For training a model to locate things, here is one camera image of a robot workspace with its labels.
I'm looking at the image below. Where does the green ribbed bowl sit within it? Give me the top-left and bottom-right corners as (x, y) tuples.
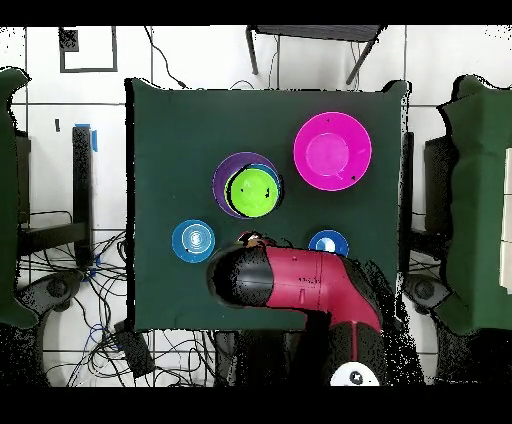
(224, 166), (282, 220)

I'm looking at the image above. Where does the large purple bowl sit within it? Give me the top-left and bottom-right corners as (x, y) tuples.
(212, 151), (281, 220)

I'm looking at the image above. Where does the cyan ribbed bowl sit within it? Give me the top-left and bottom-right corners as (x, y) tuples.
(251, 162), (282, 185)

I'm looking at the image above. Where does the translucent blue straight-sided bowl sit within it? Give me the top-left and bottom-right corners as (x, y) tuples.
(171, 218), (217, 264)

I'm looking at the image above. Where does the dark blue ribbed bowl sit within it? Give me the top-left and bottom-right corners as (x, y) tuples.
(308, 229), (350, 258)

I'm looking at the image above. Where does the large pink bowl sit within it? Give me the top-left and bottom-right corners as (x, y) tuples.
(292, 111), (373, 192)

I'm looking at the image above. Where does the dark green tablecloth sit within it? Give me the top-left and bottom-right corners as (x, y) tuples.
(125, 77), (411, 333)

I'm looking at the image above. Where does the black power adapter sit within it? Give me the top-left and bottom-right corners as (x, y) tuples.
(112, 319), (156, 379)

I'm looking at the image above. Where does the grey chair base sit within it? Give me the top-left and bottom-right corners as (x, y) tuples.
(17, 270), (85, 313)
(403, 273), (453, 315)

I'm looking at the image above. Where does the green cloth covered table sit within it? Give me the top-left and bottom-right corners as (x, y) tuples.
(0, 66), (39, 329)
(435, 74), (512, 335)

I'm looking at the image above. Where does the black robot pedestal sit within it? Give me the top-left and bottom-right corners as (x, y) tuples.
(213, 331), (333, 387)

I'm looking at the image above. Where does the black floor cable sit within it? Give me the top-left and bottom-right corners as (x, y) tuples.
(142, 25), (191, 90)

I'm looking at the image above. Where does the black metal frame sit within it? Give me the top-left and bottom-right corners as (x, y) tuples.
(399, 130), (455, 261)
(15, 124), (96, 269)

